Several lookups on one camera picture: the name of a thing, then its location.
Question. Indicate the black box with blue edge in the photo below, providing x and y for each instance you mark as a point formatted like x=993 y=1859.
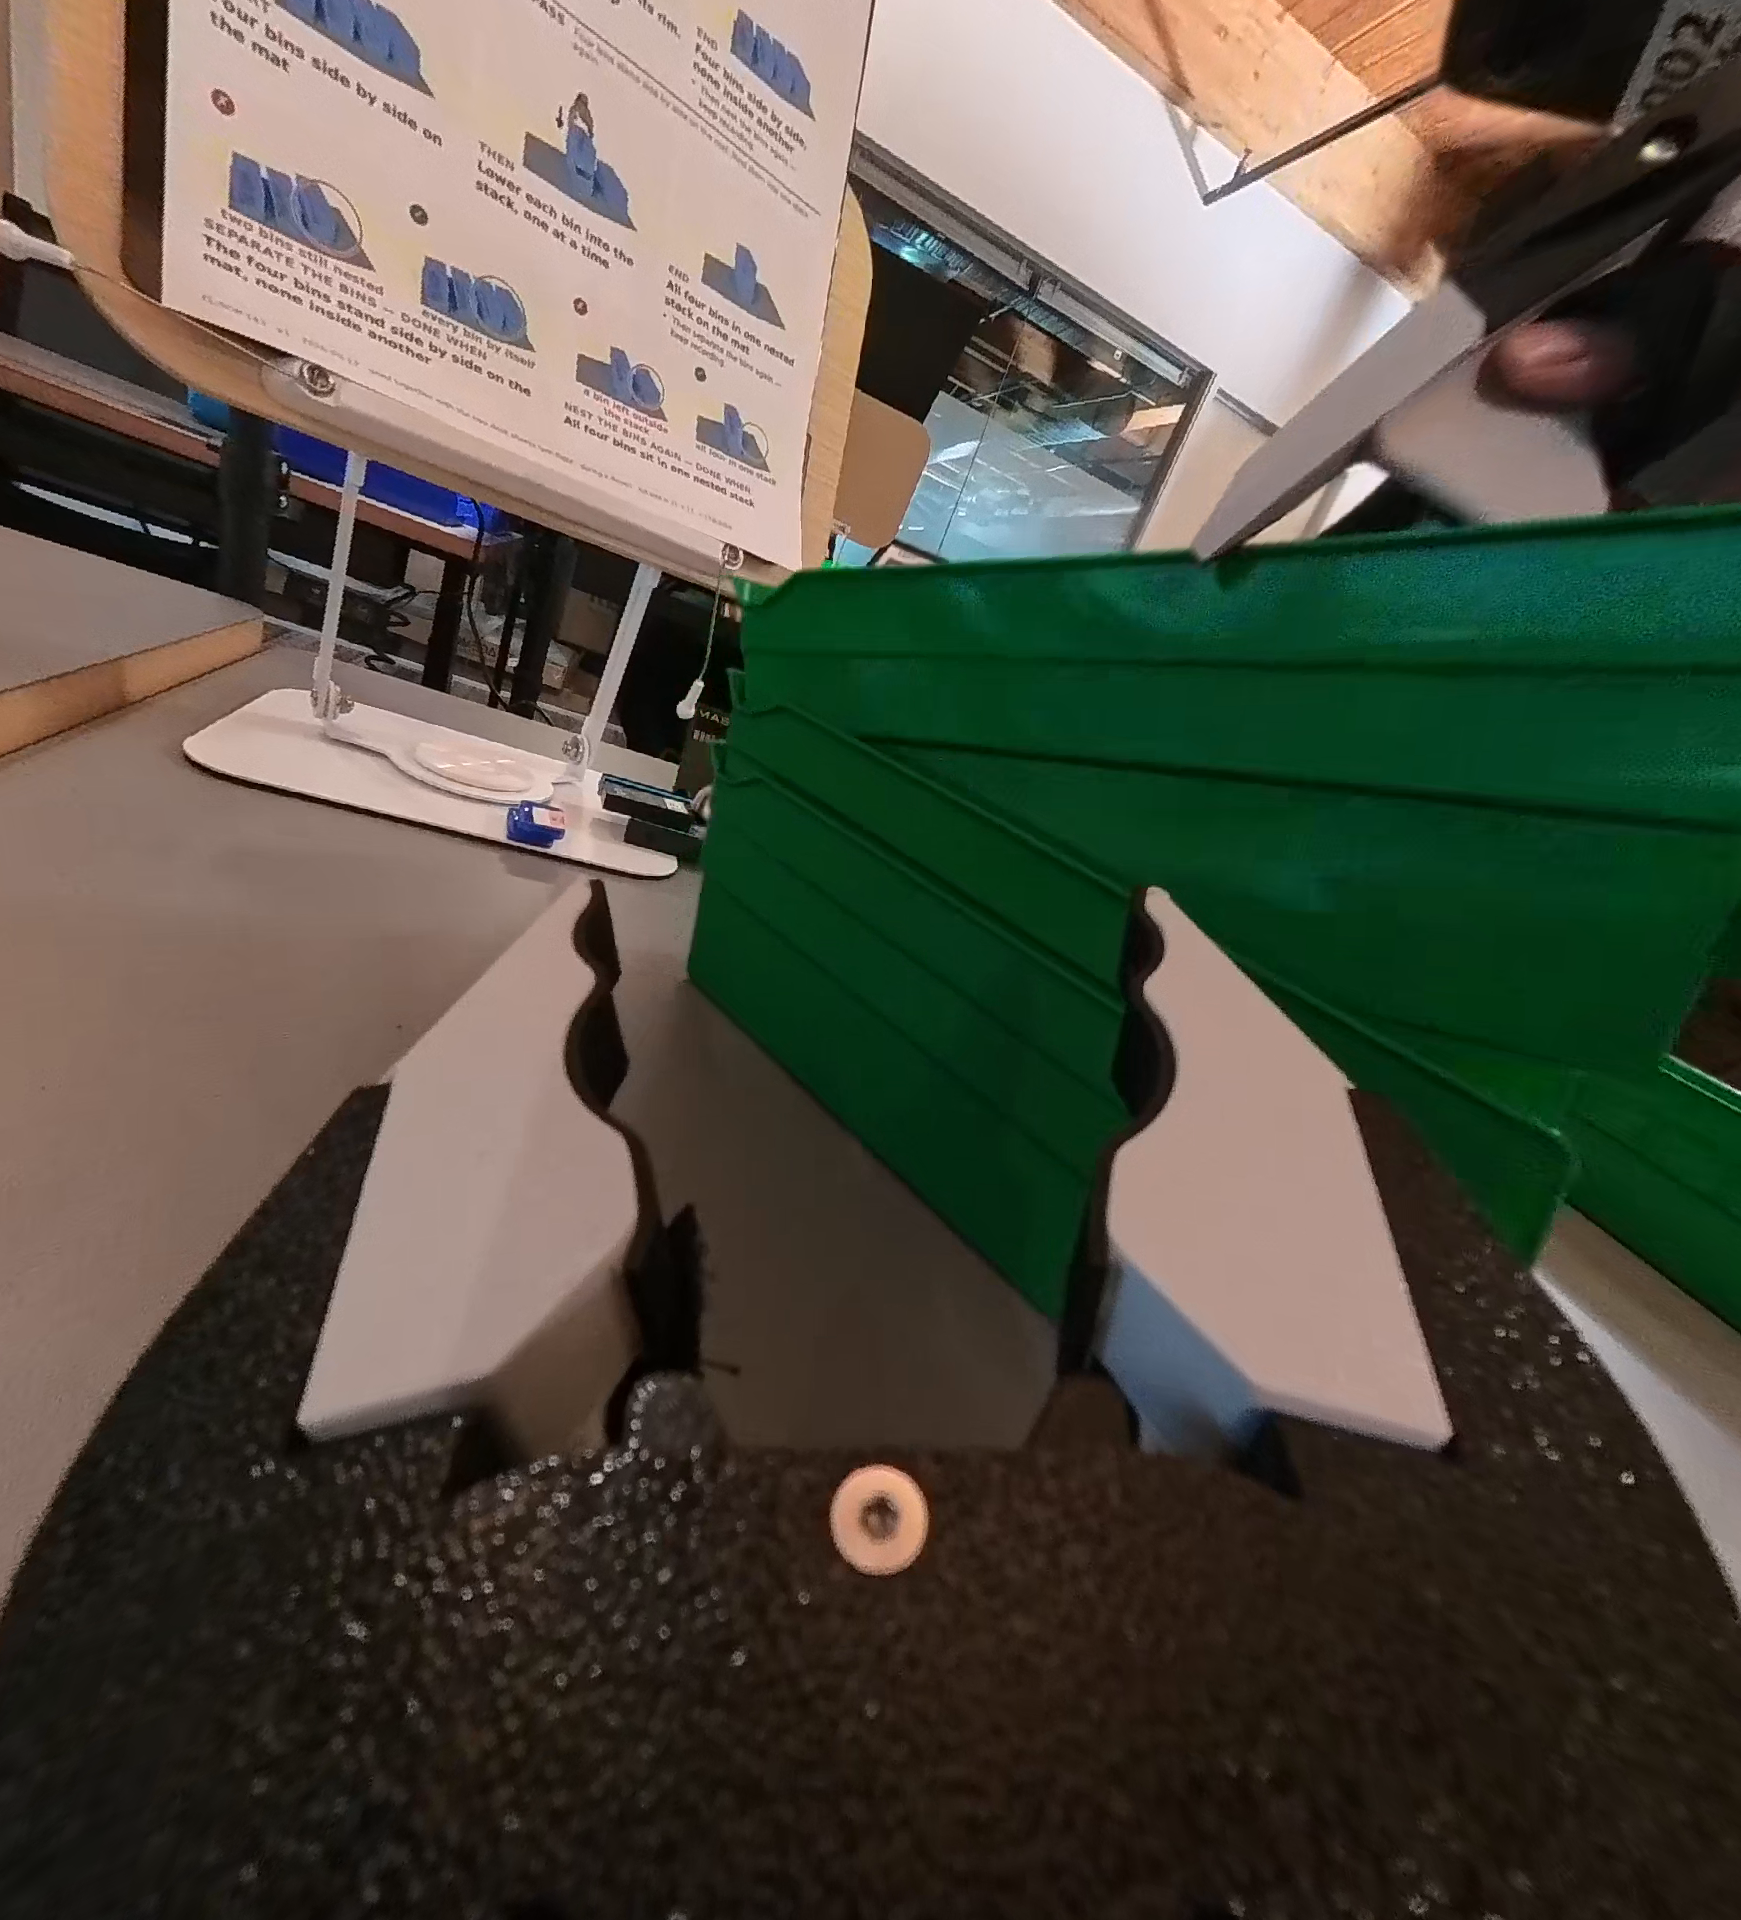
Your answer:
x=652 y=804

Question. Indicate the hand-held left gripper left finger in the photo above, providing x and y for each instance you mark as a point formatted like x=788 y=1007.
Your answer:
x=479 y=1201

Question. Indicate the wooden backing board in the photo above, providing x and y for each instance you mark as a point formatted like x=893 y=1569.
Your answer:
x=82 y=152

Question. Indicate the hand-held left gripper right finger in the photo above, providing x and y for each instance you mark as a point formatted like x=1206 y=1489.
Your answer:
x=1260 y=1201

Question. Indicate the blue plastic tote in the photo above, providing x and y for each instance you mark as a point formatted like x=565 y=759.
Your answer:
x=435 y=503

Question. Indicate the wood-edged side table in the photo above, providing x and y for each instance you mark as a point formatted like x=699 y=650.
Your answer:
x=31 y=615

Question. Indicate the person's right hand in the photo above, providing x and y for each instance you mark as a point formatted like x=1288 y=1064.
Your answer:
x=1552 y=365

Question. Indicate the glass partition wall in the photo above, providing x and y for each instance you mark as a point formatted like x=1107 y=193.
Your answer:
x=1036 y=420

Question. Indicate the small blue case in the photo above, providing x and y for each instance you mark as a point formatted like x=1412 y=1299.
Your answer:
x=532 y=826

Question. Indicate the wooden board stand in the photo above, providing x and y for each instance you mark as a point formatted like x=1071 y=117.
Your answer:
x=885 y=481

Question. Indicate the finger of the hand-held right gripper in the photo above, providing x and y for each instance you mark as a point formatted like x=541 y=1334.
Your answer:
x=1500 y=466
x=1351 y=420

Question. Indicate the white document stand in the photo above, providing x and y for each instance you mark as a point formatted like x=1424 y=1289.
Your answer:
x=300 y=750

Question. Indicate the white round puck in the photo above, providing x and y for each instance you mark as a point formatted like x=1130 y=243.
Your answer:
x=476 y=765

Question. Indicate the printed instruction sheet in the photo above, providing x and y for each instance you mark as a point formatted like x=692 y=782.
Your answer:
x=509 y=226

